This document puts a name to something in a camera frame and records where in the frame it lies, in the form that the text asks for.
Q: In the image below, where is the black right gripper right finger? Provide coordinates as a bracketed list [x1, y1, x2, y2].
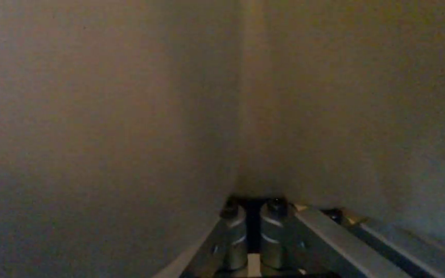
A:
[254, 196, 445, 278]

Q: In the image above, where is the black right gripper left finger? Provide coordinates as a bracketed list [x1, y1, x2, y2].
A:
[183, 195, 255, 278]

